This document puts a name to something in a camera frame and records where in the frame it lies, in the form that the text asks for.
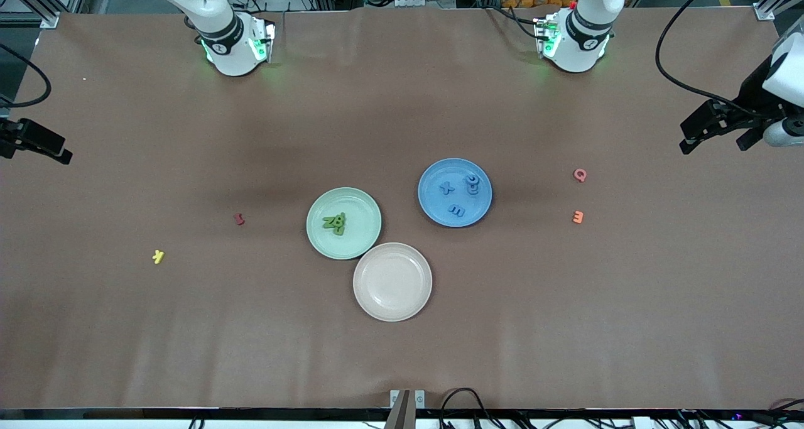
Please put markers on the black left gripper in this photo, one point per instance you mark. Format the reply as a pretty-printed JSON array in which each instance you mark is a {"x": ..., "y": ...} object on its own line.
[{"x": 751, "y": 94}]

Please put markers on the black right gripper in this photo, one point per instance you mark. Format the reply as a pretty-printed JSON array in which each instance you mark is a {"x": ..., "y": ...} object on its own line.
[{"x": 25, "y": 137}]

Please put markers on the blue letter C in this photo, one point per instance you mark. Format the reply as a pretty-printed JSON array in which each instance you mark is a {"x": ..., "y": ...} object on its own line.
[{"x": 472, "y": 179}]

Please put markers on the blue letter E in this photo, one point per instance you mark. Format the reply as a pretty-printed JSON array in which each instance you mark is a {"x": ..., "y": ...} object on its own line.
[{"x": 462, "y": 211}]

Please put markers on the blue letter X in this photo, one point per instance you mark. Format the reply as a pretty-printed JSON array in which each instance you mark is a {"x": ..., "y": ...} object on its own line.
[{"x": 447, "y": 188}]

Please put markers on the green letter B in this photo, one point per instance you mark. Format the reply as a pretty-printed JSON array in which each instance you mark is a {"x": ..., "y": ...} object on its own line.
[{"x": 340, "y": 220}]

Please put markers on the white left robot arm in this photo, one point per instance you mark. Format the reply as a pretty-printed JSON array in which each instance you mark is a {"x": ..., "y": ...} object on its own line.
[{"x": 575, "y": 46}]

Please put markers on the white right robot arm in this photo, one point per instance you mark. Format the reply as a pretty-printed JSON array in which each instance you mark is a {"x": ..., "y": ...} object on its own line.
[{"x": 232, "y": 52}]

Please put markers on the red letter Q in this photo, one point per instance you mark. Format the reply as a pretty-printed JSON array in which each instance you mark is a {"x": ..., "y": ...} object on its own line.
[{"x": 575, "y": 175}]

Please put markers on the orange letter E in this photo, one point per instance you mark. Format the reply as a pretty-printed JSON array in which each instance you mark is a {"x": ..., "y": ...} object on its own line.
[{"x": 581, "y": 217}]

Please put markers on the yellow letter K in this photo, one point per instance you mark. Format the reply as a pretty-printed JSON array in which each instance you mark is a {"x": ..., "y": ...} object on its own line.
[{"x": 157, "y": 257}]

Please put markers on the blue plate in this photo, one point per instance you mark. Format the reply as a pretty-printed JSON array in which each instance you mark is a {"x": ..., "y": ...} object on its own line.
[{"x": 483, "y": 209}]

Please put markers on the white power strip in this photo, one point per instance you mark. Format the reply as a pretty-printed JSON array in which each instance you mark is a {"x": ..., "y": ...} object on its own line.
[{"x": 418, "y": 2}]

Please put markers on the light green plate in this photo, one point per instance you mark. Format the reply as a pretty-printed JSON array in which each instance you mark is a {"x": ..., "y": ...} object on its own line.
[{"x": 361, "y": 244}]

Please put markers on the pale pink plate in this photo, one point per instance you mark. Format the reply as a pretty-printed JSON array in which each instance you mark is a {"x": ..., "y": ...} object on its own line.
[{"x": 392, "y": 282}]

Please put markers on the small metal bracket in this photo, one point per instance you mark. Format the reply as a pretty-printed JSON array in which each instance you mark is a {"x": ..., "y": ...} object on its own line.
[{"x": 402, "y": 410}]

